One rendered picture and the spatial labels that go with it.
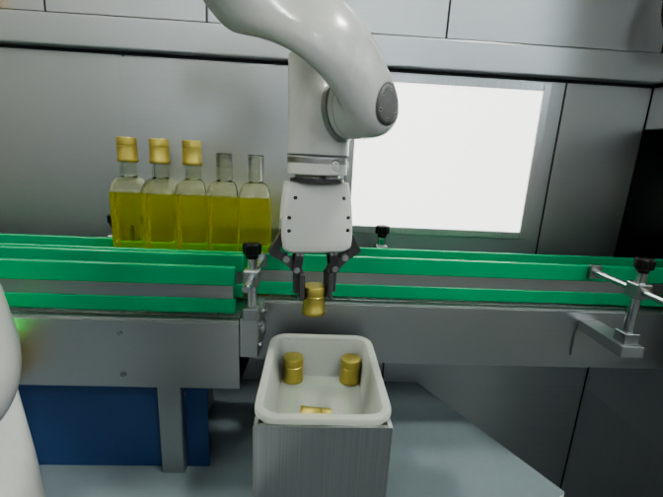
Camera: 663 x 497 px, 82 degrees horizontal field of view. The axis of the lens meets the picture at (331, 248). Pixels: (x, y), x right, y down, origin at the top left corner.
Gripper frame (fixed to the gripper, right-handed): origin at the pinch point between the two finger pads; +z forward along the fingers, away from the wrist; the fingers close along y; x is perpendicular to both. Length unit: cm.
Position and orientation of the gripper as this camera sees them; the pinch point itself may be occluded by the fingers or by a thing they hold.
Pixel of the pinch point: (314, 284)
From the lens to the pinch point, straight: 57.0
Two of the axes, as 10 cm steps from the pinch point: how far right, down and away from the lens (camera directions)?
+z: -0.4, 9.7, 2.3
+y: -9.7, 0.2, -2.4
